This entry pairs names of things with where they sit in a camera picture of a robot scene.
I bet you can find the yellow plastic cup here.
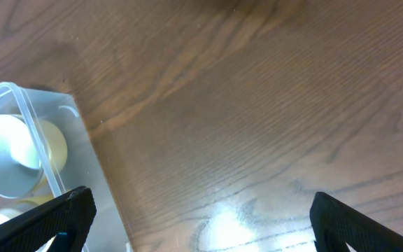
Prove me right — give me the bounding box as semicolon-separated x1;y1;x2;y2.
16;194;54;208

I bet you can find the grey-blue plastic bowl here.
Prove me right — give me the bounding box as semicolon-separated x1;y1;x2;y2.
0;114;43;199

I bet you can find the yellow plastic bowl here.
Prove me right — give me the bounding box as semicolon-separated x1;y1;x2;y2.
10;114;68;175

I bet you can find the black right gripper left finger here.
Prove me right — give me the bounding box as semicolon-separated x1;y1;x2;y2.
0;186;97;252

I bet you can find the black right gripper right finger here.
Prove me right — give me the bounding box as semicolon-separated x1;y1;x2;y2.
309;192;403;252

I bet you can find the clear plastic container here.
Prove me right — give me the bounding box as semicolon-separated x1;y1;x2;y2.
0;82;131;251

